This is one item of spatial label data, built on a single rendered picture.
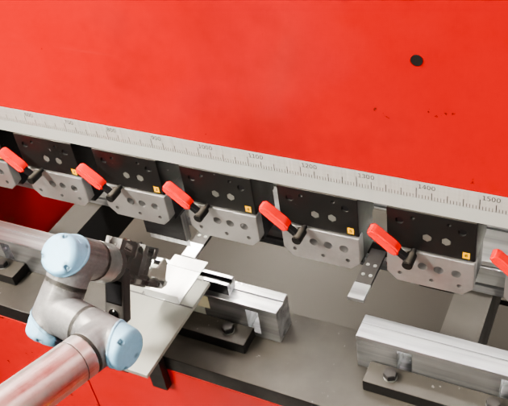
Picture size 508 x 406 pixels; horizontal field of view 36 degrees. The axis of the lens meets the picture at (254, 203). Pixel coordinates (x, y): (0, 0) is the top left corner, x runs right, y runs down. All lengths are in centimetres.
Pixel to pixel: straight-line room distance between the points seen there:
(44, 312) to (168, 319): 35
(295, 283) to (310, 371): 141
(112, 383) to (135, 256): 53
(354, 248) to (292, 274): 171
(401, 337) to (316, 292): 144
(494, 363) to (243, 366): 51
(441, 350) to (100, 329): 66
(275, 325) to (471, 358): 41
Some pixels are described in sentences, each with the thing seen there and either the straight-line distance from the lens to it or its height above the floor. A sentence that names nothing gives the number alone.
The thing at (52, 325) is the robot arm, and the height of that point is 124.
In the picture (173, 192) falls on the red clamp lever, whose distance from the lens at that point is 145.
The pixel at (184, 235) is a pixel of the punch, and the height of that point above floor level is 112.
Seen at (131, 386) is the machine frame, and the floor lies 71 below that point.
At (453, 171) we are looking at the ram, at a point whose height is 144.
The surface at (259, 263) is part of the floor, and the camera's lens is 315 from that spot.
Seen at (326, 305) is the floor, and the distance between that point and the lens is 296.
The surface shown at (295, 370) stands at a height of 88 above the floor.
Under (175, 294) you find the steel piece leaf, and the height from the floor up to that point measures 100.
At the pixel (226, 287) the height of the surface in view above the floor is 100.
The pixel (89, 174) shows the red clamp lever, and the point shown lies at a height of 130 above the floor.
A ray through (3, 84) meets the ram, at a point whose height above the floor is 146.
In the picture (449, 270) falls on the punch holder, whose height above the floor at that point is 123.
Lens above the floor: 219
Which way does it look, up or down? 40 degrees down
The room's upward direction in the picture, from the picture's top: 10 degrees counter-clockwise
